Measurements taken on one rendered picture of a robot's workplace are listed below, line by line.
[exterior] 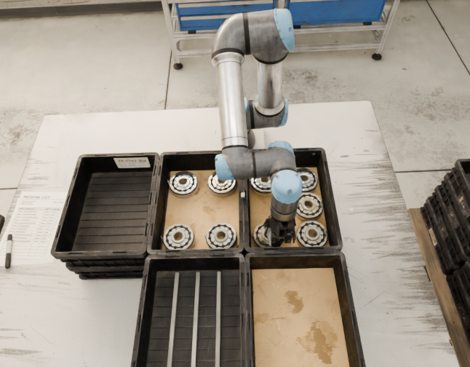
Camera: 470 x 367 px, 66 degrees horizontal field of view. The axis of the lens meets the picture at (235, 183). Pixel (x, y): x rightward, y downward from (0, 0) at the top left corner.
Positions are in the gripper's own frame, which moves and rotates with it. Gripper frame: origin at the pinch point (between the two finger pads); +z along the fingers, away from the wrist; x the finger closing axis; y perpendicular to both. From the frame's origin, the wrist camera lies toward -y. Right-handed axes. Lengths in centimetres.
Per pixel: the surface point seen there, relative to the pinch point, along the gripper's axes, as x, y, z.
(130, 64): -96, -207, 85
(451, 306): 87, 10, 71
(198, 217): -27.0, -9.7, 1.9
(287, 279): 1.4, 14.5, 2.0
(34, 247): -91, -8, 15
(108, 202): -60, -19, 2
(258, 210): -5.5, -10.8, 2.0
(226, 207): -16.8, -13.2, 2.0
